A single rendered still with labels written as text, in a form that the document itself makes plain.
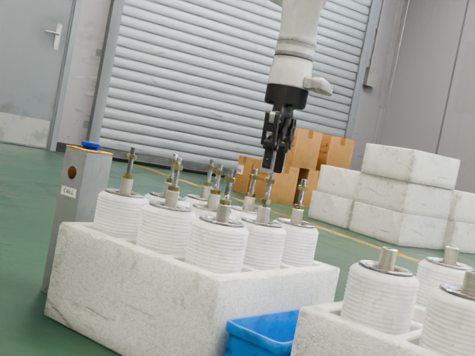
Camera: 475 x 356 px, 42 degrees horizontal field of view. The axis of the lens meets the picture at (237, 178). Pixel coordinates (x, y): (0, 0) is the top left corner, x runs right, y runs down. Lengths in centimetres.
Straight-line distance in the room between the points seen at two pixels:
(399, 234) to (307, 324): 272
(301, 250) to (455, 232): 274
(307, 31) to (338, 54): 645
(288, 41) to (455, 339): 57
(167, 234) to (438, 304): 47
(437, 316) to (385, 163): 290
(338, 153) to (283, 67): 400
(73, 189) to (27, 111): 475
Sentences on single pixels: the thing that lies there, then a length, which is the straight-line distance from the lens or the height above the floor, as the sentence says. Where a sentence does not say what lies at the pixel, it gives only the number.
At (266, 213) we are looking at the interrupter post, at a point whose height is 27.
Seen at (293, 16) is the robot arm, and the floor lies 62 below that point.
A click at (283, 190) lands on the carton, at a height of 11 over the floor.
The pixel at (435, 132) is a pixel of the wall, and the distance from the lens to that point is 747.
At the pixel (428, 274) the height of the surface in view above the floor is 23.
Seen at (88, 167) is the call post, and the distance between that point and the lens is 129.
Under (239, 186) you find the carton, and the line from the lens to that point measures 511.
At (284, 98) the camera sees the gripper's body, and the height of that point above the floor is 48.
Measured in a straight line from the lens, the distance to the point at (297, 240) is 118.
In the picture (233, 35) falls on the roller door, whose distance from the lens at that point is 675.
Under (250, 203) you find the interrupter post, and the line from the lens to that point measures 127.
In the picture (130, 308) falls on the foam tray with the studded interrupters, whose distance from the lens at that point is 106.
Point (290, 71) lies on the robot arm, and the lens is 109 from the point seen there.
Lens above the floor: 38
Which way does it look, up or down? 3 degrees down
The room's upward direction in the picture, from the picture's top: 11 degrees clockwise
